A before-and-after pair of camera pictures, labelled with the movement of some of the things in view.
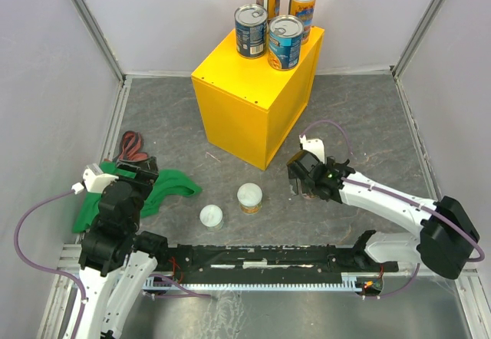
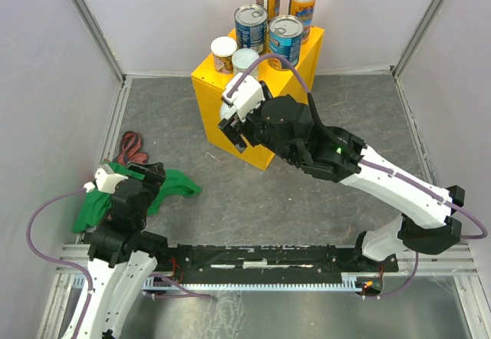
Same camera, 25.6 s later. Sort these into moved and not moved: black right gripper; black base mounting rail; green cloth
Moved: black right gripper
Not moved: green cloth; black base mounting rail
